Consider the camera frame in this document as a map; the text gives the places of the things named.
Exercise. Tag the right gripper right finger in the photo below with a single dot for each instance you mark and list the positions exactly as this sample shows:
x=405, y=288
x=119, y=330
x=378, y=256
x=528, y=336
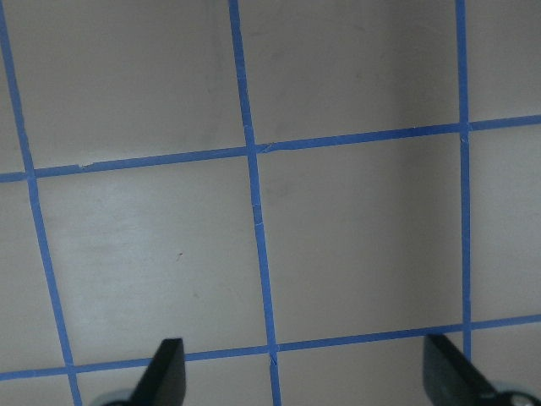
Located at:
x=450, y=379

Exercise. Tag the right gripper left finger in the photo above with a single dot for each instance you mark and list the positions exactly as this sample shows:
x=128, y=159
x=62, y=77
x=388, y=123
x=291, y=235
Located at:
x=162, y=384

